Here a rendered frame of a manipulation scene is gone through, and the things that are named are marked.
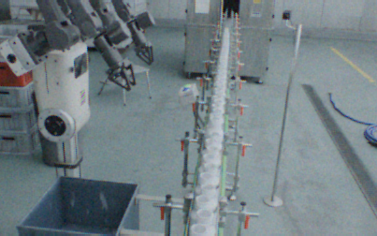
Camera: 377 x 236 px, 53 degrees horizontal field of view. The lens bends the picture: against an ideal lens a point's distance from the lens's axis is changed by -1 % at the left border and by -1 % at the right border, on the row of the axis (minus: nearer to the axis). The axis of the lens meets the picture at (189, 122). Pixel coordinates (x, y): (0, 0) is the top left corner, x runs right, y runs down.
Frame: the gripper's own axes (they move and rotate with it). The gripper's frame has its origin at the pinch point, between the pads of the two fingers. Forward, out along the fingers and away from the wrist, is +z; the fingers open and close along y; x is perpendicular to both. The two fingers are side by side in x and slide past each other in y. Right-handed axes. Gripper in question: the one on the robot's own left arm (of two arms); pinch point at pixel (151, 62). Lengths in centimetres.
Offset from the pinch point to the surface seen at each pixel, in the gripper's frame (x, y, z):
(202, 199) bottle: -17, -92, 26
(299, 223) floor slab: -29, 64, 160
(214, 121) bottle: -22, -48, 23
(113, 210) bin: 27, -53, 38
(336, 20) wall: -311, 965, 231
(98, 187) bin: 28, -52, 28
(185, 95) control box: -5.7, 10.4, 24.3
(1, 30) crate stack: 162, 189, -68
